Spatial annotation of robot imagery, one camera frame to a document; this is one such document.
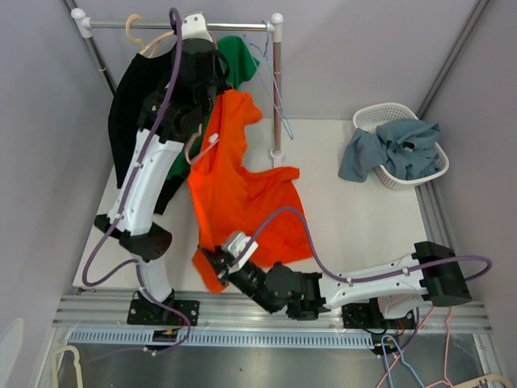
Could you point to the light blue wire hanger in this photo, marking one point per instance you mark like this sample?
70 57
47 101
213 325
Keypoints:
274 95

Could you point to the green t shirt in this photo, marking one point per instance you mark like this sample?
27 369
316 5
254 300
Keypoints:
242 68

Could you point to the white slotted cable duct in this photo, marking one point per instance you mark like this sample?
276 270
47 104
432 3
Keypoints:
241 339

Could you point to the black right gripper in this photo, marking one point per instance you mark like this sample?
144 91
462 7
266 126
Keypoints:
219 258

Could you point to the metal clothes rack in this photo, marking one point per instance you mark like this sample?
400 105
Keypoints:
86 24

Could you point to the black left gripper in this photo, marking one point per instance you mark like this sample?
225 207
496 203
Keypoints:
221 85

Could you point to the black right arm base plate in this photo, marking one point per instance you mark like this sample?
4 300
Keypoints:
363 316

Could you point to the white perforated plastic basket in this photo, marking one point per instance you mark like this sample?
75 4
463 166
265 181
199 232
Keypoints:
372 116

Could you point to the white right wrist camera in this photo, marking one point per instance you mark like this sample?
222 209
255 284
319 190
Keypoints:
240 247

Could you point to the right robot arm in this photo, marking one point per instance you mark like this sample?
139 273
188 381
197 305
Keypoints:
429 275

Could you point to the black t shirt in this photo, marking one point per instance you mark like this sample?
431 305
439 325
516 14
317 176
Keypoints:
140 79

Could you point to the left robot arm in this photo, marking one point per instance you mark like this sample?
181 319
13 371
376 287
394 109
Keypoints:
171 114

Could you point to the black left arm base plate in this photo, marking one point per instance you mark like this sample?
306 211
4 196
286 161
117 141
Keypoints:
145 313

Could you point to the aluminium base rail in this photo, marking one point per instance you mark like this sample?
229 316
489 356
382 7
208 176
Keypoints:
229 311

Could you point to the beige hanger bottom right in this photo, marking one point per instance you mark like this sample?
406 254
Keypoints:
485 380

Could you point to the blue wire hanger on floor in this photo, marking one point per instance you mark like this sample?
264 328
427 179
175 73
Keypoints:
390 341

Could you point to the grey-blue t shirt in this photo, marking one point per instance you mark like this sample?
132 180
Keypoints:
404 147

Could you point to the orange t shirt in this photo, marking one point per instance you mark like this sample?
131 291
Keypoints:
226 196

